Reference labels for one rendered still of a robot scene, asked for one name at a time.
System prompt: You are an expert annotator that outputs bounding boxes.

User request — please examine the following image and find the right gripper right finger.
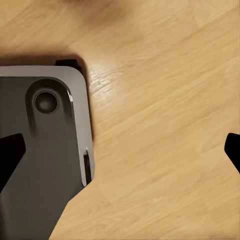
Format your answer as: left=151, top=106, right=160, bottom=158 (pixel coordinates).
left=224, top=133, right=240, bottom=173

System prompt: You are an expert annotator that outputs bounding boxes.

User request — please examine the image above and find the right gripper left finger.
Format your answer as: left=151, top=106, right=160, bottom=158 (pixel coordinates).
left=0, top=133, right=26, bottom=193

